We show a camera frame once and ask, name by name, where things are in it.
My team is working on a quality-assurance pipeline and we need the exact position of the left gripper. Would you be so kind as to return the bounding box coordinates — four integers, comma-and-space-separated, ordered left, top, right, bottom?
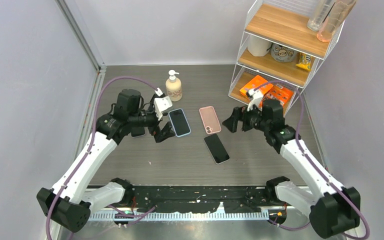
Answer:
129, 94, 176, 142

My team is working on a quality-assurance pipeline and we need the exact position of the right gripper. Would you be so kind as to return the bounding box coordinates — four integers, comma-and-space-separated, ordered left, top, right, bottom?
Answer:
223, 101, 271, 134

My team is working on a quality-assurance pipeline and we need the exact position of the pink phone case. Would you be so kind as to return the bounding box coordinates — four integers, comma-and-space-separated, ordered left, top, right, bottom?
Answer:
199, 106, 222, 135

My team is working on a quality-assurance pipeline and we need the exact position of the black smartphone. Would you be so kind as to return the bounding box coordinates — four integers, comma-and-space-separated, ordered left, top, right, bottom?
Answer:
204, 134, 230, 165

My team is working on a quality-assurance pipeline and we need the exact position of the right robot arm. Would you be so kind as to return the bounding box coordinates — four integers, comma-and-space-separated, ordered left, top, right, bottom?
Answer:
222, 99, 361, 239

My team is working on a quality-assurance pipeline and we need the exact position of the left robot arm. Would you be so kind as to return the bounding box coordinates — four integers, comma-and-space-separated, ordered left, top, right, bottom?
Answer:
36, 89, 175, 233

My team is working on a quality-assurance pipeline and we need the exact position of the phone in blue case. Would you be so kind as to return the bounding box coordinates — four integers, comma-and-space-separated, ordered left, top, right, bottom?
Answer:
168, 108, 191, 138

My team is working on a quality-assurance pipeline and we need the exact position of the dark phone on table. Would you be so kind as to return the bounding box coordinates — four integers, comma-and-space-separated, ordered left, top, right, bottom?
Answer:
130, 127, 146, 138

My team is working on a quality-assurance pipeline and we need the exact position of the cream lotion pump bottle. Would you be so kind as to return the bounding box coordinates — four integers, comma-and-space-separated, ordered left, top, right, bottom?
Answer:
165, 70, 183, 102

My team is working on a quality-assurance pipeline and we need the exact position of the yellow cardboard box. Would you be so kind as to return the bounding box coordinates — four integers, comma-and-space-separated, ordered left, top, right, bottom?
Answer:
239, 75, 274, 97

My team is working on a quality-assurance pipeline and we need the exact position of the orange cardboard box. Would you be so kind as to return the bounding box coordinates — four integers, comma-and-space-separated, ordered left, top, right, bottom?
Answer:
259, 83, 294, 108

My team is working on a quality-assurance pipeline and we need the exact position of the white paper roll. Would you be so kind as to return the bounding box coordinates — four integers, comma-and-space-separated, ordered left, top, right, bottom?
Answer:
247, 35, 273, 57

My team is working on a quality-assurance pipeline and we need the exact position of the cartoon printed tin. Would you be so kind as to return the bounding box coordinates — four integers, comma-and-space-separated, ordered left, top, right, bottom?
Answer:
270, 43, 299, 63

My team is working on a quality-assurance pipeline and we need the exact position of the yellow snack packet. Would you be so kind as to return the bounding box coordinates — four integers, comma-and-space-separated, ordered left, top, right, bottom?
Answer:
295, 52, 313, 72

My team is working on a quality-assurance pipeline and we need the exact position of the clear plastic bottle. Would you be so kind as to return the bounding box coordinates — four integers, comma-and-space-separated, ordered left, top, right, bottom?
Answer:
306, 0, 336, 32

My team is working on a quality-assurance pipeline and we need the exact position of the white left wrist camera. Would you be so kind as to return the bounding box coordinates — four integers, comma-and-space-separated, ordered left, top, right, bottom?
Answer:
153, 88, 173, 121

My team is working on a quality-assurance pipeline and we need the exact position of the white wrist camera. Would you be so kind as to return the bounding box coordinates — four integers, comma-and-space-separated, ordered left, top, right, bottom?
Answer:
153, 88, 173, 121
246, 88, 264, 112

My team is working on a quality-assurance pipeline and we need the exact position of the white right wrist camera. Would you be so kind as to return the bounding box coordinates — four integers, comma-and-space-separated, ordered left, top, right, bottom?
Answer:
246, 88, 264, 112

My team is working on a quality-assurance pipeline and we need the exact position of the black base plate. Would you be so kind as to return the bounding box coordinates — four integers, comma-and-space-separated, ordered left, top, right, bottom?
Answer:
113, 185, 292, 214

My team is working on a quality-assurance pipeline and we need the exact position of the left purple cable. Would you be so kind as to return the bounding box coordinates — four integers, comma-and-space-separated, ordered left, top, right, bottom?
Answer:
45, 75, 161, 240

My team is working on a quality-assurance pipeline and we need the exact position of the white wire shelf rack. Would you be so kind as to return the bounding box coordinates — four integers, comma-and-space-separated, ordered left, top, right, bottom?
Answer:
228, 0, 343, 113

